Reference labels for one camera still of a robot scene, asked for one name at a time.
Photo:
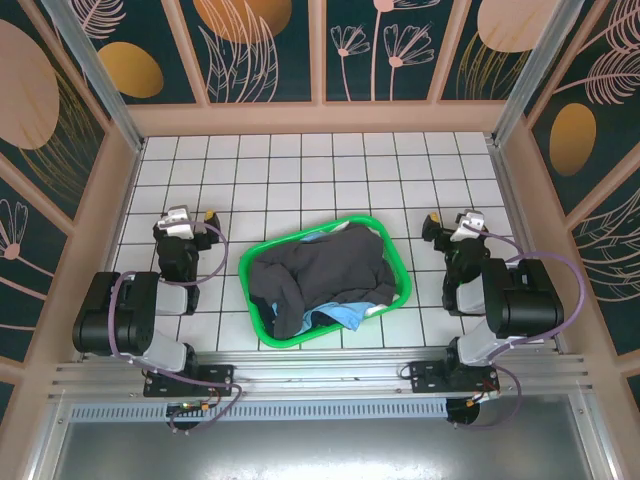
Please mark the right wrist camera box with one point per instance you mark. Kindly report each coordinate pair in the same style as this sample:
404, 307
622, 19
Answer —
470, 220

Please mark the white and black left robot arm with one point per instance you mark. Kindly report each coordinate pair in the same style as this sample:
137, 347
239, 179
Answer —
125, 320

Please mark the grey metal sheet panel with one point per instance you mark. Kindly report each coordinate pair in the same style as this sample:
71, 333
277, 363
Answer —
320, 450

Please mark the aluminium corner post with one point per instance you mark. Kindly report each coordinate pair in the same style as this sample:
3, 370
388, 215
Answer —
535, 70
100, 75

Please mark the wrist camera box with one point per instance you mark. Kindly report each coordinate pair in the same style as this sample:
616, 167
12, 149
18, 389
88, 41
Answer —
470, 220
176, 222

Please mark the aluminium mounting rail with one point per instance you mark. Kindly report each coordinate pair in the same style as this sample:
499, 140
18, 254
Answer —
320, 372

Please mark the dark grey t-shirt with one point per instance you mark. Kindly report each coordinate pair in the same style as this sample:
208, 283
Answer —
325, 270

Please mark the light blue t-shirt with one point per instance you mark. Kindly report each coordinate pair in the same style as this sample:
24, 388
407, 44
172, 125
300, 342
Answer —
345, 312

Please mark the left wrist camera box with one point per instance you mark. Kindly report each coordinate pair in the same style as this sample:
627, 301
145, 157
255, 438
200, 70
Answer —
176, 222

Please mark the green plastic laundry basket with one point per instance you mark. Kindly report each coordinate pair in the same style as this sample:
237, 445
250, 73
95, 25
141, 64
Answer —
250, 320

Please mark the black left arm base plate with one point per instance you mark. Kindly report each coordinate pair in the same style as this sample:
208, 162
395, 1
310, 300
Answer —
215, 377

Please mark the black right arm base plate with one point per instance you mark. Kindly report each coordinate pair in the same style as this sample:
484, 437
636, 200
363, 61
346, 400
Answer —
425, 377

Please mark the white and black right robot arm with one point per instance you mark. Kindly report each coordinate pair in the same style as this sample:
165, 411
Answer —
525, 300

